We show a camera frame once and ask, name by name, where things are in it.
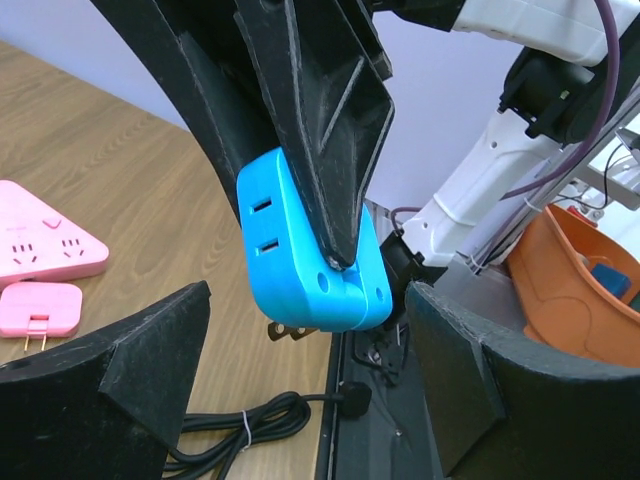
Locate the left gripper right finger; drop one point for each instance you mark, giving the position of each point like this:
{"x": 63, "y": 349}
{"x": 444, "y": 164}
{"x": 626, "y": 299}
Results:
{"x": 505, "y": 407}

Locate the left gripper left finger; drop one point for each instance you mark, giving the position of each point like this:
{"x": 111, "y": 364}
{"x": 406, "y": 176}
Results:
{"x": 110, "y": 404}

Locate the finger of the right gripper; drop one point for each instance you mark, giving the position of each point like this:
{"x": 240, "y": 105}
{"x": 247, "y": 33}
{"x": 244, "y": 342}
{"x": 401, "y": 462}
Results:
{"x": 321, "y": 69}
{"x": 194, "y": 51}

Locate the blue plug adapter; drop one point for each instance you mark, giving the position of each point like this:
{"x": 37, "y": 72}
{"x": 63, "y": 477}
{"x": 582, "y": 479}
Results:
{"x": 291, "y": 282}

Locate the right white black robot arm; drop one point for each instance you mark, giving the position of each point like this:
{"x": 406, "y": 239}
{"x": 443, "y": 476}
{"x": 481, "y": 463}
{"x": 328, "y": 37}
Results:
{"x": 577, "y": 62}

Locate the small pink plug adapter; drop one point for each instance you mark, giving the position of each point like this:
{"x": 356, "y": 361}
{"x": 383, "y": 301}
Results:
{"x": 40, "y": 310}

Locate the orange plastic bin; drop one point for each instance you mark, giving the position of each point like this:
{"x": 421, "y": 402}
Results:
{"x": 575, "y": 285}

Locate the pink triangular power socket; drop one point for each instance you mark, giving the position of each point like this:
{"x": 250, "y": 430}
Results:
{"x": 40, "y": 244}

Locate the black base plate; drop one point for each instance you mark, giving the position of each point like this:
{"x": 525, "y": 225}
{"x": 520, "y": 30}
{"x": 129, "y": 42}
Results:
{"x": 394, "y": 438}

